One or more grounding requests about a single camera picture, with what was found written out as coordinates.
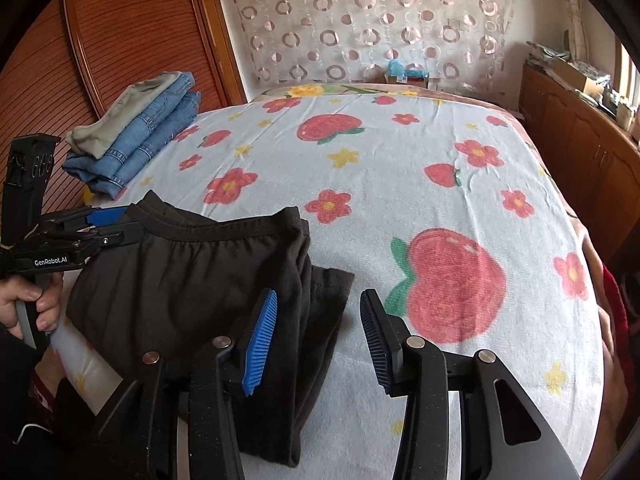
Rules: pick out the cardboard box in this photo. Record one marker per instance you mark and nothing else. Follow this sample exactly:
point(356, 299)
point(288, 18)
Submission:
point(570, 72)

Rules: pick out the red cloth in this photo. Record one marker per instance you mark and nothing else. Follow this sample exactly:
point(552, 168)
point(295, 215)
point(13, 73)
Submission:
point(612, 305)

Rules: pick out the pile of papers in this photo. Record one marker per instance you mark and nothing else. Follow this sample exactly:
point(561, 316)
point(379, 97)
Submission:
point(545, 52)

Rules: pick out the circle-patterned curtain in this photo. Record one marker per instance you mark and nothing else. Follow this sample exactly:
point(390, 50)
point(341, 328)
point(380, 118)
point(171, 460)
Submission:
point(375, 20)

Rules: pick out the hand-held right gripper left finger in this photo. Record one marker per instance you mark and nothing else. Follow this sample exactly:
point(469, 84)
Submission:
point(260, 345)

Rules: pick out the black pants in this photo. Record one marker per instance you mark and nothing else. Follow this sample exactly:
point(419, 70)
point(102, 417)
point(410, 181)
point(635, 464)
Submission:
point(190, 280)

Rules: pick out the pink floral blanket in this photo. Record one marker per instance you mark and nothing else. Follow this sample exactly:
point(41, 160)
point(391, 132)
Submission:
point(480, 100)

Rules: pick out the wooden cabinet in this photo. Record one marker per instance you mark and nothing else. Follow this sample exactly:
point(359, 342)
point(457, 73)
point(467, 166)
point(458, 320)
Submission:
point(575, 135)

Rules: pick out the person's left hand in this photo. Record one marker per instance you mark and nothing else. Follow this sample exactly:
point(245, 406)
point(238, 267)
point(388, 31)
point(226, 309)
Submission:
point(12, 302)

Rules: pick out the white floral bed sheet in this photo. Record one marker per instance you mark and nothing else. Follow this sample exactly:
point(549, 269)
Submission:
point(400, 185)

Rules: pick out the yellow object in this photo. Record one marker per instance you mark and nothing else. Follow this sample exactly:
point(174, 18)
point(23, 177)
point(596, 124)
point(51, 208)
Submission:
point(90, 196)

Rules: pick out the person's left forearm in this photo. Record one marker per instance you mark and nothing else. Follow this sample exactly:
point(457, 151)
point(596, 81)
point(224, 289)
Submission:
point(15, 410)

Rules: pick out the folded grey-green pants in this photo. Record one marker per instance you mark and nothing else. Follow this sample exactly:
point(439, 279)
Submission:
point(105, 125)

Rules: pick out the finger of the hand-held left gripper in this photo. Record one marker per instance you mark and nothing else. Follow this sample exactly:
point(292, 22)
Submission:
point(115, 237)
point(107, 217)

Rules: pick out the folded blue jeans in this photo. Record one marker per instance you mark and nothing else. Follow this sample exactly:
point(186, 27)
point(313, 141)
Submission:
point(160, 110)
point(125, 170)

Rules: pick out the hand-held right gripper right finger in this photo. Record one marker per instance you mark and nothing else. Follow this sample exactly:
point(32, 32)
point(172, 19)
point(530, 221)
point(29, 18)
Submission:
point(375, 345)

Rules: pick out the wooden headboard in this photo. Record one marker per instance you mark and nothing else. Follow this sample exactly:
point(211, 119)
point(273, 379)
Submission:
point(125, 35)

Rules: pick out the blue fluffy item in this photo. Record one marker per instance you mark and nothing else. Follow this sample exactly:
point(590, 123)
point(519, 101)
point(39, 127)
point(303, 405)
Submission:
point(402, 67)

